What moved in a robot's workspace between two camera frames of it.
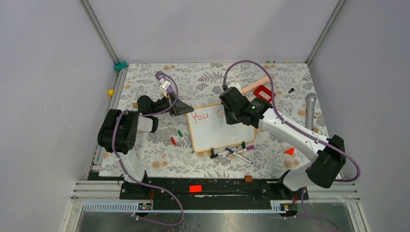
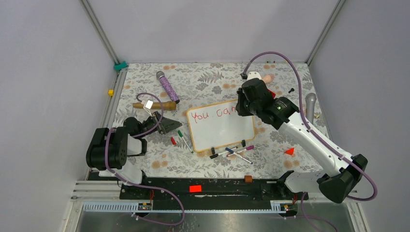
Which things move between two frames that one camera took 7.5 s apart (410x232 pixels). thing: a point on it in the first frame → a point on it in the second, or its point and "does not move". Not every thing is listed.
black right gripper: (229, 120) → (241, 110)
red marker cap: (173, 141) does not move
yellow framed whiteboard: (209, 130) does not move
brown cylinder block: (248, 179) does not move
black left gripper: (179, 107) → (167, 125)
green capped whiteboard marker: (181, 135) does not move
